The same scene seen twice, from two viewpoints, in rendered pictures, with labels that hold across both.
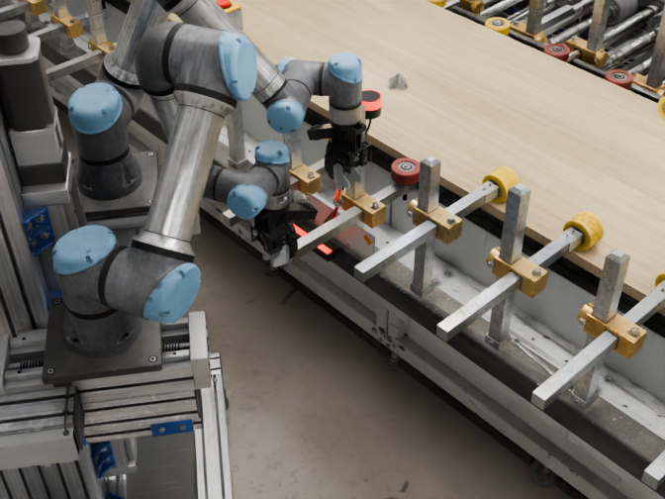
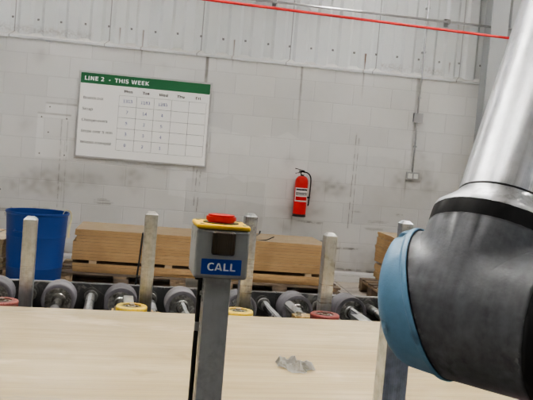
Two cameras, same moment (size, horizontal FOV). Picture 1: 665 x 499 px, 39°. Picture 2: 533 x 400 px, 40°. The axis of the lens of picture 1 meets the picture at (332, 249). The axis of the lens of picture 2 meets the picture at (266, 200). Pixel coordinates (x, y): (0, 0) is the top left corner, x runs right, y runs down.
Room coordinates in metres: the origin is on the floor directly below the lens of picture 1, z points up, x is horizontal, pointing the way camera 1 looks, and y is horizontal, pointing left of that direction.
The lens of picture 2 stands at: (1.78, 1.09, 1.31)
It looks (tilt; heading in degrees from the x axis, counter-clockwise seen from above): 3 degrees down; 301
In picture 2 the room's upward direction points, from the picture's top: 5 degrees clockwise
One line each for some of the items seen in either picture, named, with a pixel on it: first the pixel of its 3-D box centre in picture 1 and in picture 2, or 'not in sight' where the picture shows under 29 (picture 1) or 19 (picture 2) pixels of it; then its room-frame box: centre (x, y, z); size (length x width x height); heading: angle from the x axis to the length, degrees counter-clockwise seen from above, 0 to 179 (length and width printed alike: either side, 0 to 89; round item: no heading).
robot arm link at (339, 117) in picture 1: (346, 110); not in sight; (1.81, -0.04, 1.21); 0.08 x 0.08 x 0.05
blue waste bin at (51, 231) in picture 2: not in sight; (36, 248); (6.79, -3.48, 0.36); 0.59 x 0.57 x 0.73; 128
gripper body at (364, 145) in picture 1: (347, 141); not in sight; (1.81, -0.04, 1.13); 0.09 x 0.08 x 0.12; 42
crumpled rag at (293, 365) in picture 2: (398, 79); (295, 361); (2.44, -0.21, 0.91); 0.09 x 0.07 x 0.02; 161
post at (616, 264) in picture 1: (598, 338); not in sight; (1.38, -0.56, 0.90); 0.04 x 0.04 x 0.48; 42
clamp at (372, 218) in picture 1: (361, 205); not in sight; (1.93, -0.08, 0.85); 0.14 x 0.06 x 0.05; 42
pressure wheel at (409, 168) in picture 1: (405, 182); not in sight; (2.01, -0.20, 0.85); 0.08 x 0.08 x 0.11
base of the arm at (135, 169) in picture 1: (106, 163); not in sight; (1.79, 0.52, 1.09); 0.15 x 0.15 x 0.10
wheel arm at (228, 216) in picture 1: (289, 186); not in sight; (2.06, 0.12, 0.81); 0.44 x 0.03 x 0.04; 132
